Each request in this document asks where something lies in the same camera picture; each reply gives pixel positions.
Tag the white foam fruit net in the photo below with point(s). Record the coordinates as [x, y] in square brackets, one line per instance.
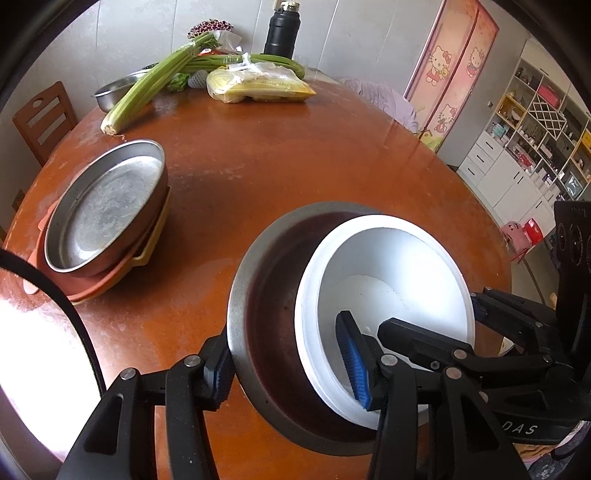
[197, 79]

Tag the long green vegetable stalks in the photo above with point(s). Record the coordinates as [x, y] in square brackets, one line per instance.
[277, 60]

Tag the yellow shell-shaped plate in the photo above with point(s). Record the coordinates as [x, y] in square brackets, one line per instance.
[158, 230]

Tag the low wall socket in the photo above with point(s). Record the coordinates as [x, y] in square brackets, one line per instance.
[17, 199]

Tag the brown wooden chair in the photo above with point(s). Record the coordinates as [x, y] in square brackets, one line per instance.
[44, 120]

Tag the red paper bowl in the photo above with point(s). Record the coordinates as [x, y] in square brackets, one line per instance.
[392, 267]

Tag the plastic bag of yellow food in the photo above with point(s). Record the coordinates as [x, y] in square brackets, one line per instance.
[258, 87]

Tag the dark floral clothing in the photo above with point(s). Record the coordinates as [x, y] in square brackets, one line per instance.
[551, 467]

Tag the pink cat-print door curtain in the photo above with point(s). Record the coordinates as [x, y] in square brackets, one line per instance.
[443, 69]

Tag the stainless steel bowl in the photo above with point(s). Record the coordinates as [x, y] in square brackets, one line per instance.
[272, 323]

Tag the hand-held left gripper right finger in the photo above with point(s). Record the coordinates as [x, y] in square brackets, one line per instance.
[353, 364]

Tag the pink plastic stool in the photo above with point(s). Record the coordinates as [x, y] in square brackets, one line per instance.
[511, 233]

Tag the white shelf cabinet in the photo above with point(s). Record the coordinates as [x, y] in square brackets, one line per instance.
[508, 175]

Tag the dark red flower bouquet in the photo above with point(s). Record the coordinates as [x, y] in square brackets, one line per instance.
[210, 26]

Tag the round metal pan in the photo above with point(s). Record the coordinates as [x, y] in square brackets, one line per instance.
[106, 212]

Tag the black thermos bottle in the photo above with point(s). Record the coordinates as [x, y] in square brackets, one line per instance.
[281, 37]

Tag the celery bunch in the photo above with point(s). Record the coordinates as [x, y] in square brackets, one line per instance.
[147, 83]

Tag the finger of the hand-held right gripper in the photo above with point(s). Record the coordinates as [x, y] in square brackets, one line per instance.
[508, 314]
[415, 337]

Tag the steel basin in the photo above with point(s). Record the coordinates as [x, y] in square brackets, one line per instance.
[108, 94]

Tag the red plastic stool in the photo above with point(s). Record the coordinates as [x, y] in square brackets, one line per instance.
[538, 230]

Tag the orange crab-shaped plate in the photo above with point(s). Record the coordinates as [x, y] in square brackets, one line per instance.
[92, 284]

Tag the green leafy vegetable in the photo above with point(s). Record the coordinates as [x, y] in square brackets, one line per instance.
[178, 83]

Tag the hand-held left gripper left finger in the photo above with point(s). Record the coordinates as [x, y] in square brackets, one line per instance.
[224, 378]

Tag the purple cloth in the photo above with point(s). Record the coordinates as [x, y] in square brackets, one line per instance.
[388, 101]

